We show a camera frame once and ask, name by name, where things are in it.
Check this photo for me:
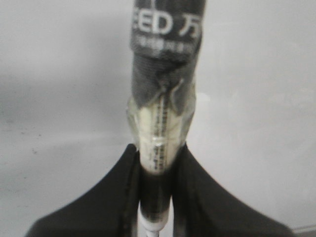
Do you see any white whiteboard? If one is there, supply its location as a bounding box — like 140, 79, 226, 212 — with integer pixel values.
0, 0, 316, 237

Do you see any black whiteboard marker pen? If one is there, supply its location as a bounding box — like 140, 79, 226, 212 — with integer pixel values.
127, 0, 206, 237

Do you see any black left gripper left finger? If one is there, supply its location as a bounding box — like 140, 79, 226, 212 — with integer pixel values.
26, 144, 140, 237

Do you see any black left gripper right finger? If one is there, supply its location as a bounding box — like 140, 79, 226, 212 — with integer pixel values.
172, 146, 294, 237

